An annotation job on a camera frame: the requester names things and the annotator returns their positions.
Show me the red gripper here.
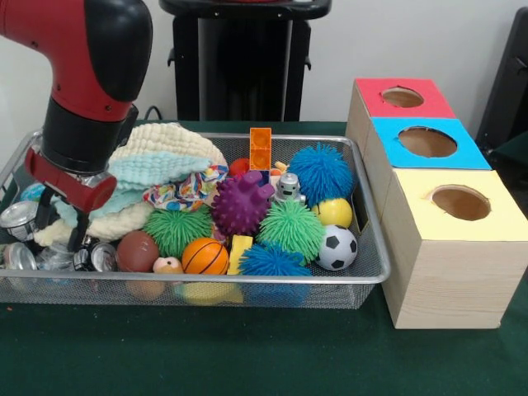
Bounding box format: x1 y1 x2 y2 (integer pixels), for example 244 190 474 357
24 148 119 252

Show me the clear plastic bottle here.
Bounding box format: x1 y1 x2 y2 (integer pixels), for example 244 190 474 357
35 243 76 271

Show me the crushed red silver can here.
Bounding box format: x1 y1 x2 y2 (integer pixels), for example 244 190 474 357
73 241 120 273

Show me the mint knitted cloth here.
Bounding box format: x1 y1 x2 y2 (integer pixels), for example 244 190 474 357
53 150 212 229

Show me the colourful patterned cloth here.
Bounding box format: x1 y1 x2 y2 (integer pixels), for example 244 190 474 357
143 164 230 212

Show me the cream knitted cloth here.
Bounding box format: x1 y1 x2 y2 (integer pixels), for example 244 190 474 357
33 122 229 248

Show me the wooden box with three holes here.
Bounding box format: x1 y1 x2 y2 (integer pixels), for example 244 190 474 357
345 77 528 330

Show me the crushed black silver can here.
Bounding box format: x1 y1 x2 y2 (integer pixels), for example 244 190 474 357
0 200 39 243

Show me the orange basketball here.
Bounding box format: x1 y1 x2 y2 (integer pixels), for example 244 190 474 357
181 238 230 276

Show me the purple spiky toy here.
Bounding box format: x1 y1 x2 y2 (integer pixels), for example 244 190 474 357
212 170 276 237

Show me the green koosh ball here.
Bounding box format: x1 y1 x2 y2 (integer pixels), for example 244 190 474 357
257 200 327 265

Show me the dark green tablecloth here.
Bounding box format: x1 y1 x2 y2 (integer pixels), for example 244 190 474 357
0 119 528 396

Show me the large blue koosh ball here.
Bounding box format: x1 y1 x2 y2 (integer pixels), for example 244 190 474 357
287 142 356 207

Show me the black and white soccer ball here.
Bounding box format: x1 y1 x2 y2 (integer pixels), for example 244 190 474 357
315 224 359 271

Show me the black upright panel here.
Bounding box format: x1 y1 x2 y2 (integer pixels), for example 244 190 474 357
475 6 528 174

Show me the wire mesh bin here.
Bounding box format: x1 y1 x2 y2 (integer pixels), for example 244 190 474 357
0 127 392 310

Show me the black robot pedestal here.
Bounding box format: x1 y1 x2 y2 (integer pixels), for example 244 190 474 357
158 0 333 122

